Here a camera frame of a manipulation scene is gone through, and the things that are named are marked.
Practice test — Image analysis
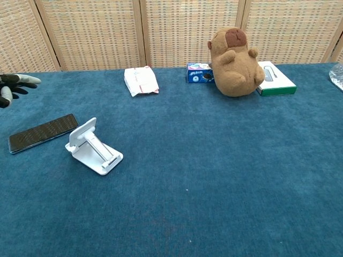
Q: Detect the white tissue pack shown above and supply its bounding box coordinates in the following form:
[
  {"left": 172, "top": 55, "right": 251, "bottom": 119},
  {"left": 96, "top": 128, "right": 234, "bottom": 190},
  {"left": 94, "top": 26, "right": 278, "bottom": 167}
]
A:
[{"left": 124, "top": 65, "right": 160, "bottom": 97}]

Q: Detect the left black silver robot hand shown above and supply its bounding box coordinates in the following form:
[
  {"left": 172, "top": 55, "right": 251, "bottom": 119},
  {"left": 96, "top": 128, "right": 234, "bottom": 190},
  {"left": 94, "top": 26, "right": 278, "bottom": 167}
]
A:
[{"left": 0, "top": 73, "right": 42, "bottom": 109}]

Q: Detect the white green product box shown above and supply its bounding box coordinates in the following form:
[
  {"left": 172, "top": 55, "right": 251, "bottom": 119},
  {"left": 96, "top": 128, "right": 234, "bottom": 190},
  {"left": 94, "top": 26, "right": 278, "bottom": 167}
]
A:
[{"left": 256, "top": 61, "right": 297, "bottom": 96}]

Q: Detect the blue cookie box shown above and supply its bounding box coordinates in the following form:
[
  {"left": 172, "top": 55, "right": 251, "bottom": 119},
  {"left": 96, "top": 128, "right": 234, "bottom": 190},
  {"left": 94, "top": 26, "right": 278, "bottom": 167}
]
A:
[{"left": 186, "top": 62, "right": 215, "bottom": 84}]

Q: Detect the woven rattan folding screen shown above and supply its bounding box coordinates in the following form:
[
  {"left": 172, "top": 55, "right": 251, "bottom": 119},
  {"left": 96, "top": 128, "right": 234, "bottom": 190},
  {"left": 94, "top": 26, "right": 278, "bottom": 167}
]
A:
[{"left": 0, "top": 0, "right": 343, "bottom": 74}]

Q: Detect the white folding phone stand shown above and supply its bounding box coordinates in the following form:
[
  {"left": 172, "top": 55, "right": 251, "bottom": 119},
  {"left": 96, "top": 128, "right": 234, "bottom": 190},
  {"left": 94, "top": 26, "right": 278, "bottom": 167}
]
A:
[{"left": 65, "top": 117, "right": 124, "bottom": 176}]

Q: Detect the clear plastic water bottle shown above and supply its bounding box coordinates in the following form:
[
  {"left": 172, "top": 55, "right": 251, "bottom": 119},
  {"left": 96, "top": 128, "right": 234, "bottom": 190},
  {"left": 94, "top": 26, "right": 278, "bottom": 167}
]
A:
[{"left": 327, "top": 63, "right": 343, "bottom": 93}]

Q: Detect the black smartphone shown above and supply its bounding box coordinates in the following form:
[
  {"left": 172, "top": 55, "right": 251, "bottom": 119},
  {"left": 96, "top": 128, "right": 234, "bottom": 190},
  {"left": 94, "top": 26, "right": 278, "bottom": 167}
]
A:
[{"left": 8, "top": 114, "right": 80, "bottom": 155}]

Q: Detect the brown capybara plush toy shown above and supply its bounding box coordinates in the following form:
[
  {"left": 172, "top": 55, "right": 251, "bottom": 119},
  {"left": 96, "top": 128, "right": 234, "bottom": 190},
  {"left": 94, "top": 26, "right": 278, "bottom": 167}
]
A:
[{"left": 208, "top": 27, "right": 266, "bottom": 97}]

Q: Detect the blue felt table cover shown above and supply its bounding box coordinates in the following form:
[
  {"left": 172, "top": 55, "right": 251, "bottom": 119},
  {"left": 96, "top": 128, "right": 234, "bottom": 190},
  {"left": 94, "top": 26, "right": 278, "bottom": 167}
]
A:
[{"left": 0, "top": 63, "right": 343, "bottom": 257}]

